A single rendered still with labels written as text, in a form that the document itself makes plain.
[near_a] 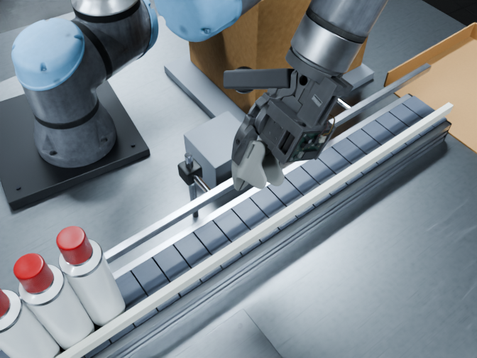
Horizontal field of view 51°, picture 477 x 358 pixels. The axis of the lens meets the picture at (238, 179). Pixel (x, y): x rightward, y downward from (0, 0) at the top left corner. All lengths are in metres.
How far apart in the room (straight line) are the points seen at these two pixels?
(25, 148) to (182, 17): 0.60
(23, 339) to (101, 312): 0.11
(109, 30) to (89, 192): 0.29
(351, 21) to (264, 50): 0.35
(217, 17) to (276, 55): 0.45
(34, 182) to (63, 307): 0.38
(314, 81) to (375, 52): 0.66
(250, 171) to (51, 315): 0.30
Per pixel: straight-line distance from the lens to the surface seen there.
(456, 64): 1.26
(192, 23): 0.49
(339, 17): 0.56
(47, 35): 0.88
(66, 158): 0.95
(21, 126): 1.08
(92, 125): 0.93
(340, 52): 0.57
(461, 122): 1.12
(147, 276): 0.78
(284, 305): 0.80
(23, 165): 1.00
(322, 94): 0.58
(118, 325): 0.72
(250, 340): 0.73
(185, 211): 0.73
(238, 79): 0.66
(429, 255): 0.90
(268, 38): 0.89
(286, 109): 0.60
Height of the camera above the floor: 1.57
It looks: 52 degrees down
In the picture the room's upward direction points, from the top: straight up
